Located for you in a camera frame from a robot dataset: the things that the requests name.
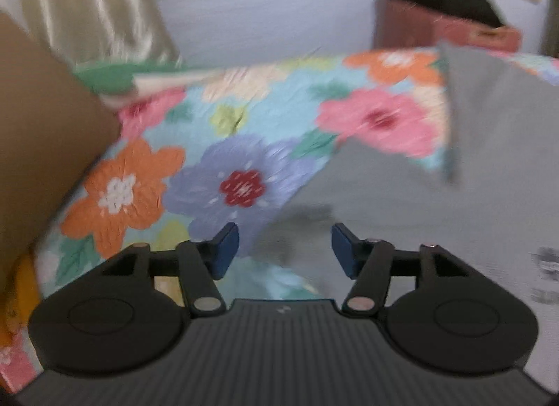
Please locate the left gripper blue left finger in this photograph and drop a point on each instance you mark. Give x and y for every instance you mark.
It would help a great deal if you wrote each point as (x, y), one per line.
(200, 265)

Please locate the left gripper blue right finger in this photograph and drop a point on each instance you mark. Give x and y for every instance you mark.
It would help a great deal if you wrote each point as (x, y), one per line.
(368, 264)

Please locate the grey knit garment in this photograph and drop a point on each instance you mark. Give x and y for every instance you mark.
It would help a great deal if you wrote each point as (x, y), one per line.
(493, 204)

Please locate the floral quilted bedspread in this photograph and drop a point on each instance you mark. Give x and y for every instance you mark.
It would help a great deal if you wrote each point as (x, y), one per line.
(234, 150)

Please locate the green and white pillow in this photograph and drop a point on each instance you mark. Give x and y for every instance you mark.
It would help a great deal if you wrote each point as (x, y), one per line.
(120, 84)

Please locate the brown cardboard box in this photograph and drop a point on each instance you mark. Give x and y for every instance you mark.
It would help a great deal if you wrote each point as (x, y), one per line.
(52, 130)

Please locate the beige satin curtain left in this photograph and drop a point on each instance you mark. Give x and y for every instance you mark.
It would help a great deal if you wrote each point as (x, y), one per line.
(81, 31)

